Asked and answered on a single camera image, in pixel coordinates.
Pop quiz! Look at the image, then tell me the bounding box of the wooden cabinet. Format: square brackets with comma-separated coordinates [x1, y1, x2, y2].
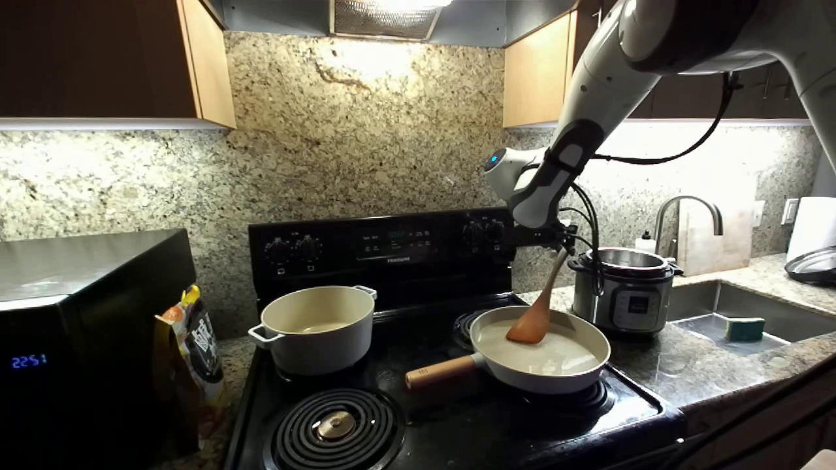
[0, 0, 235, 132]
[505, 0, 807, 129]

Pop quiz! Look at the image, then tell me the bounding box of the dark object on counter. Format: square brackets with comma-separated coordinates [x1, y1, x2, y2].
[785, 245, 836, 287]

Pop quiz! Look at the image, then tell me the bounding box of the black electric stove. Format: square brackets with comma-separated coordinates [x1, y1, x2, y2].
[226, 210, 686, 470]

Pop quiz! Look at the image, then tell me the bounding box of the snack bag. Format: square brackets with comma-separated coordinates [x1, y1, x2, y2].
[153, 284, 226, 411]

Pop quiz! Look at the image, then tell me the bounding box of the wooden spatula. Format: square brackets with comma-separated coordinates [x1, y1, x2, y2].
[508, 254, 567, 346]

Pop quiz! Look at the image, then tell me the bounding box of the cream frying pan wooden handle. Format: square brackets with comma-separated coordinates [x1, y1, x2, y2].
[406, 306, 613, 394]

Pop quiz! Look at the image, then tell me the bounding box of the stainless pressure cooker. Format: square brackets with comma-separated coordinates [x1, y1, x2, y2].
[571, 248, 679, 334]

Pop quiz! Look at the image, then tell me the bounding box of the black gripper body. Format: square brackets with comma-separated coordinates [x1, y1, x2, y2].
[513, 223, 579, 254]

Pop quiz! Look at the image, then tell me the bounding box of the steel sink basin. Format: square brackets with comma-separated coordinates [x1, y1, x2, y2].
[670, 283, 836, 355]

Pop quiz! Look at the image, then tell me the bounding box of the range hood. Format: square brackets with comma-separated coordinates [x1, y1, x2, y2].
[204, 0, 579, 47]

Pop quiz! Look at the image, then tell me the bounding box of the right upper wooden cabinet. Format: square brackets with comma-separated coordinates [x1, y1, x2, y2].
[505, 0, 807, 129]

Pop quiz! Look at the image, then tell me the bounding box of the white soap bottle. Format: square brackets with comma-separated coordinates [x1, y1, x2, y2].
[635, 231, 656, 254]

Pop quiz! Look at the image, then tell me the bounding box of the left upper wooden cabinet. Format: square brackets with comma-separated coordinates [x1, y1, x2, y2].
[0, 0, 235, 132]

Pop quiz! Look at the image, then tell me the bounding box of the chrome kitchen faucet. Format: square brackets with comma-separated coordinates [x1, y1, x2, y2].
[653, 193, 724, 259]

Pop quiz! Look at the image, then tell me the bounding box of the black microwave oven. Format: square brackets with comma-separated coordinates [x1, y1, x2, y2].
[0, 231, 196, 470]

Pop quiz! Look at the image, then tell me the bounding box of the cream pot with handles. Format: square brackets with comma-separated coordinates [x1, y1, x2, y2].
[249, 284, 376, 376]

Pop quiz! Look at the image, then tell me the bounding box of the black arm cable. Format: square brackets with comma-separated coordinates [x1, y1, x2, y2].
[560, 70, 742, 325]

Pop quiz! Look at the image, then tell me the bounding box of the green sponge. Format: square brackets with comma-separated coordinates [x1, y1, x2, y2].
[726, 318, 765, 343]

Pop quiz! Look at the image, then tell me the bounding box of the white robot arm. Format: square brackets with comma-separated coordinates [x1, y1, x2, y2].
[483, 0, 836, 231]

